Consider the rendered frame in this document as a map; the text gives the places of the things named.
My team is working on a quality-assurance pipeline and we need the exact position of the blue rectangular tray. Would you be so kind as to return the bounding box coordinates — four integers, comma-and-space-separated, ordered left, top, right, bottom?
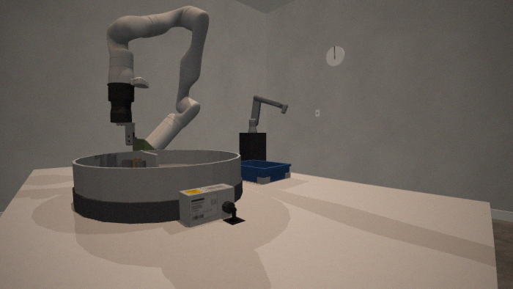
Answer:
241, 160, 291, 185

